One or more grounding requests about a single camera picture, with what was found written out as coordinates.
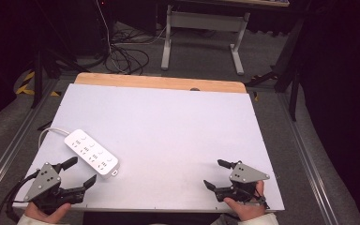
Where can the person's left hand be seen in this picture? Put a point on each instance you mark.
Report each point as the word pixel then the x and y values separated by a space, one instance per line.
pixel 45 215

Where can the person's right hand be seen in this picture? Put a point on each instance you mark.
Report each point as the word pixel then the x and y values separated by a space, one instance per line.
pixel 247 211

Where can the yellow black floor tape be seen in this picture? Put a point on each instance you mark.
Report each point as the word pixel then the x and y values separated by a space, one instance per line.
pixel 28 83

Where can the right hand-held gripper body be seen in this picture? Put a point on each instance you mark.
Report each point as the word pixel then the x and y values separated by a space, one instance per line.
pixel 247 175

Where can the white metal desk frame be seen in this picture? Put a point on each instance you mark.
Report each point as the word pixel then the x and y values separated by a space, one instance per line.
pixel 203 22

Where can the black tripod stand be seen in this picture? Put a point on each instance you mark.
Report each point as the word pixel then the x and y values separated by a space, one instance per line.
pixel 42 67

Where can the metal floor rail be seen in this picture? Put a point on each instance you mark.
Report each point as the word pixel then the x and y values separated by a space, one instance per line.
pixel 11 145
pixel 306 156

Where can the white power strip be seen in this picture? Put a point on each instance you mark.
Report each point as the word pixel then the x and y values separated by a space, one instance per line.
pixel 91 153

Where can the white board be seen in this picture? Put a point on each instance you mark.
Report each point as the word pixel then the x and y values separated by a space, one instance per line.
pixel 168 134

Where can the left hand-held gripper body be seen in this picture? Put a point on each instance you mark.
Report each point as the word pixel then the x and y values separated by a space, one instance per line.
pixel 42 185

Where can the wooden table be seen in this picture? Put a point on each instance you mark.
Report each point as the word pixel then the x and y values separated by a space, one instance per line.
pixel 156 82

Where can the black metal stand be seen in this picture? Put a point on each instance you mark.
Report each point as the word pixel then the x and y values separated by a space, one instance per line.
pixel 286 65

